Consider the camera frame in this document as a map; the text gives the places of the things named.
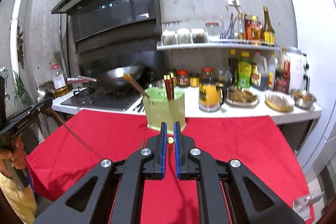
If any wooden chopstick pair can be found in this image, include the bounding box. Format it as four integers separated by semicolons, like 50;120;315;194
163;75;170;100
167;74;171;99

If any person left hand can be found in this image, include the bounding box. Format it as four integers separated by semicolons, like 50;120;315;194
0;136;27;179

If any red tablecloth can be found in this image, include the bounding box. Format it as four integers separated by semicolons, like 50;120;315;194
27;110;309;223

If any cooking oil bottle red cap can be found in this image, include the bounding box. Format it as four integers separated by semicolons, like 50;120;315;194
52;64;69;97

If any gas stove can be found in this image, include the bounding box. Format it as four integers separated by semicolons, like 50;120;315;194
60;86;141;111

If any yellow rimmed dish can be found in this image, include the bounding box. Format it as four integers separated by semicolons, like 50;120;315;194
265;92;295;113

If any plate with food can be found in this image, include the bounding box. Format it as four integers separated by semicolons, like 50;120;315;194
226;89;259;107

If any black wok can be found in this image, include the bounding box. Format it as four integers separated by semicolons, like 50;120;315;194
67;65;145;89

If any green utensil holder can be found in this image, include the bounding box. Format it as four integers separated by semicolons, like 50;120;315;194
143;87;186;135

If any steel bowl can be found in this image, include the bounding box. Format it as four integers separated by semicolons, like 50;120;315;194
290;89;317;110

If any white jug soy sauce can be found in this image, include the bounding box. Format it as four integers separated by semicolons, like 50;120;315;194
251;51;269;91

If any white rice cooker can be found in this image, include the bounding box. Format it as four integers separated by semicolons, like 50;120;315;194
281;47;310;92

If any green sauce bottle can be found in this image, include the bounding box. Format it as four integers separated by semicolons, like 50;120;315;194
238;51;252;88

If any red lid jar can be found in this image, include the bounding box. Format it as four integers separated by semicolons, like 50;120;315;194
177;70;189;88

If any range hood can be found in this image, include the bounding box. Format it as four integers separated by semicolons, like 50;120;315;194
51;0;162;53

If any dark tall sauce bottle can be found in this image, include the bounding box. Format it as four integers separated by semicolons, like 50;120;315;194
263;6;276;46

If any white wall shelf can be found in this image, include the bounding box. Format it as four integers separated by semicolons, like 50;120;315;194
157;43;281;51

